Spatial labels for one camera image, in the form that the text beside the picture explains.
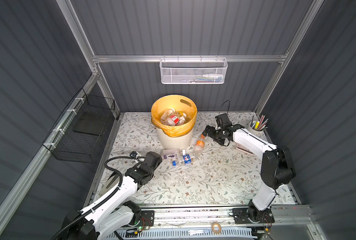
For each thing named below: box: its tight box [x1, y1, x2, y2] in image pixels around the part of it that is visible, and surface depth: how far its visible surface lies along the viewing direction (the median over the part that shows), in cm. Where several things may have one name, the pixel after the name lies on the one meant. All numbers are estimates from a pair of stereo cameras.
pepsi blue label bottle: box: [182, 149, 192, 165], surface depth 91 cm
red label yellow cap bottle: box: [167, 112, 187, 127], surface depth 85 cm
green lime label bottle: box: [161, 108, 176, 125], surface depth 95 cm
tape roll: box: [211, 222, 222, 234], surface depth 72 cm
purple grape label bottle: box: [161, 148, 181, 161], surface depth 95 cm
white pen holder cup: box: [249, 120, 265, 136], surface depth 98 cm
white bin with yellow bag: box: [151, 94, 198, 150], surface depth 89 cm
